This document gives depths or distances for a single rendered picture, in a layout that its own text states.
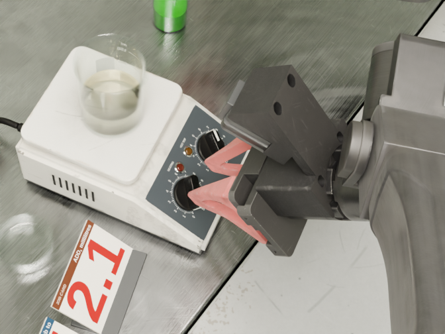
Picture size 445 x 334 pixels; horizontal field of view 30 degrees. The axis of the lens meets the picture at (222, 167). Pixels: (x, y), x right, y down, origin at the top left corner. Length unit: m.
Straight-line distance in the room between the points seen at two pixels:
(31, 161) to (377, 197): 0.41
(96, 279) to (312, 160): 0.29
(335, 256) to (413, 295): 0.45
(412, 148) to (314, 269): 0.37
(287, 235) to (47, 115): 0.28
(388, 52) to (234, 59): 0.36
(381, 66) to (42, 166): 0.35
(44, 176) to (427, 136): 0.43
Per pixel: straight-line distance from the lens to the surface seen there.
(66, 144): 0.78
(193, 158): 0.81
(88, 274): 0.79
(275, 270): 0.83
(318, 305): 0.82
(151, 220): 0.79
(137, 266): 0.81
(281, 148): 0.57
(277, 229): 0.63
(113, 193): 0.78
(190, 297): 0.81
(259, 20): 0.99
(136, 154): 0.77
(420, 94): 0.58
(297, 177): 0.60
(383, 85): 0.60
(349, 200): 0.59
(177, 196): 0.79
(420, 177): 0.47
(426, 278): 0.41
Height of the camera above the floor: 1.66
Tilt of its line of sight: 61 degrees down
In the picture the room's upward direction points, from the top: 10 degrees clockwise
